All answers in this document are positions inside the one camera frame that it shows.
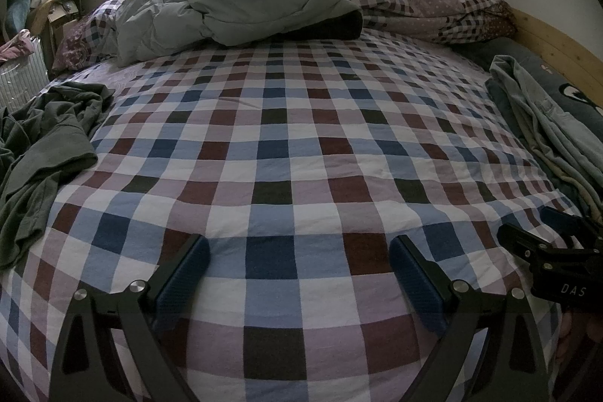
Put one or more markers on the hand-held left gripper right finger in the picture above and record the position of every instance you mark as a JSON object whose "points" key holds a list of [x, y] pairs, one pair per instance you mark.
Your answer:
{"points": [[419, 284]]}

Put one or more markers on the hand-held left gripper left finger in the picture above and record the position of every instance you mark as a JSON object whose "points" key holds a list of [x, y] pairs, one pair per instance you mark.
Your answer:
{"points": [[183, 284]]}

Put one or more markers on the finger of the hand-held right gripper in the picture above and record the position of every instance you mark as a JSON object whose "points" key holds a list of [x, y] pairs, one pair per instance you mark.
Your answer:
{"points": [[523, 239], [560, 220]]}

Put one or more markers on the light green pants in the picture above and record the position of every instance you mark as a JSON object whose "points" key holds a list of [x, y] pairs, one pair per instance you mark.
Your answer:
{"points": [[541, 114]]}

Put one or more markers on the dark green shirt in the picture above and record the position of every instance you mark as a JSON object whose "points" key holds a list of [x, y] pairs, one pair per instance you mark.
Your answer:
{"points": [[42, 157]]}

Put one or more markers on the person's right hand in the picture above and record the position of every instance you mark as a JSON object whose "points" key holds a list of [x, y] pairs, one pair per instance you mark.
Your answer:
{"points": [[564, 336]]}

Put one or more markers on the cream garment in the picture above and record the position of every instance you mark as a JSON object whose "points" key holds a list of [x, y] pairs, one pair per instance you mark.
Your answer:
{"points": [[579, 190]]}

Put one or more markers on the checked bed sheet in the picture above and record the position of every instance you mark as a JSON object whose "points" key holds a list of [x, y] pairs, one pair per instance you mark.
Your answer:
{"points": [[301, 176]]}

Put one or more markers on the dark blue printed pillow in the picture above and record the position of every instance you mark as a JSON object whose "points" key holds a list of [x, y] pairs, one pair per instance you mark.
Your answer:
{"points": [[532, 52]]}

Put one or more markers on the pink floral checked pillow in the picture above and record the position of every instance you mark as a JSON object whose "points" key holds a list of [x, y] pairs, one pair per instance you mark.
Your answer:
{"points": [[75, 46]]}

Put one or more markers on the white ribbed suitcase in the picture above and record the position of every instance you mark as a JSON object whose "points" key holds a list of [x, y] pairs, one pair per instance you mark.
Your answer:
{"points": [[21, 77]]}

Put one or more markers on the pink cloth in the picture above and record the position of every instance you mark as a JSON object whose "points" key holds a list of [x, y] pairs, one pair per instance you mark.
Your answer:
{"points": [[16, 46]]}

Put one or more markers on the cardboard box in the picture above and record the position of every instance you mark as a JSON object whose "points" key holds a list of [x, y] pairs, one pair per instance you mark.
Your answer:
{"points": [[61, 13]]}

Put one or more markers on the wooden bed frame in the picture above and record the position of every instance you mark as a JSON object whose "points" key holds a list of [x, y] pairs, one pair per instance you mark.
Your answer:
{"points": [[565, 53]]}

